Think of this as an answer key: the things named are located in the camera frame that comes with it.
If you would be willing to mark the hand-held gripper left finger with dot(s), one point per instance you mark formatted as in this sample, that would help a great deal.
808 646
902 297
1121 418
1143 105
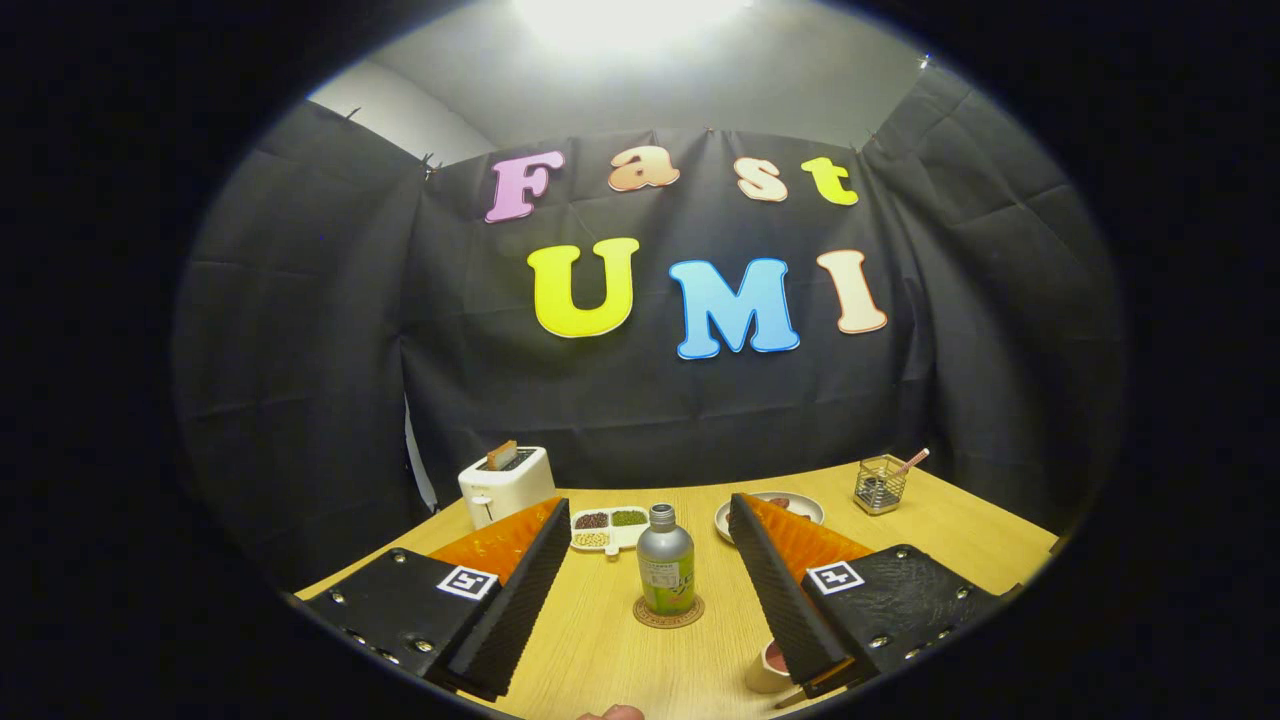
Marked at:
505 625

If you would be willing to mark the bread slice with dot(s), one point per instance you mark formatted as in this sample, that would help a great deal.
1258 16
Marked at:
501 455

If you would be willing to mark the silver green juice bottle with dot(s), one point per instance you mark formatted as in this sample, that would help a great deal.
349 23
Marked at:
666 565

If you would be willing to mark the white divided bean dish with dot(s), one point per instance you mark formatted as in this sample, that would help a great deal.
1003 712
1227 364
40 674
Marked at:
610 528

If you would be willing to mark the wooden table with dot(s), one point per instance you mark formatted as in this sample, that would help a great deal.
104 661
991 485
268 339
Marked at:
600 660

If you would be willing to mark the white oval plate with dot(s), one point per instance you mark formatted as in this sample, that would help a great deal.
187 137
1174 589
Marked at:
810 509

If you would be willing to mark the pink straw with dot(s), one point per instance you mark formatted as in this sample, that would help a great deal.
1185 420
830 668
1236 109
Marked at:
912 461

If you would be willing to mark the round cork coaster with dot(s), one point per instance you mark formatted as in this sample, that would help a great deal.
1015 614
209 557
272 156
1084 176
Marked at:
645 616

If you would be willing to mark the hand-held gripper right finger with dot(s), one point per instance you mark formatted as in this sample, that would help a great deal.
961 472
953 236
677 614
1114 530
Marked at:
790 615

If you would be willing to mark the white toaster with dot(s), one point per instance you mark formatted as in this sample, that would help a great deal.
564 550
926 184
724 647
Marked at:
505 490

